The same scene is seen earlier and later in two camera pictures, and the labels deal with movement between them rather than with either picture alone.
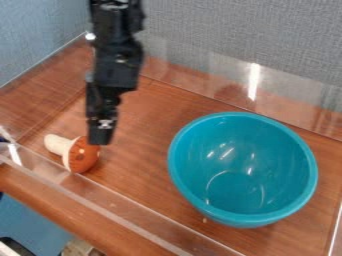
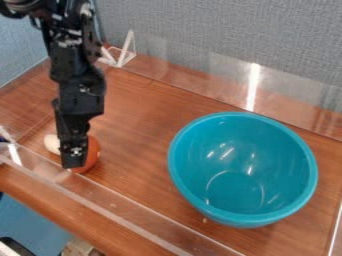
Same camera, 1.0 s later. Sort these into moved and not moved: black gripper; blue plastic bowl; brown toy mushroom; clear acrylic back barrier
Moved: black gripper
Not moved: blue plastic bowl; brown toy mushroom; clear acrylic back barrier
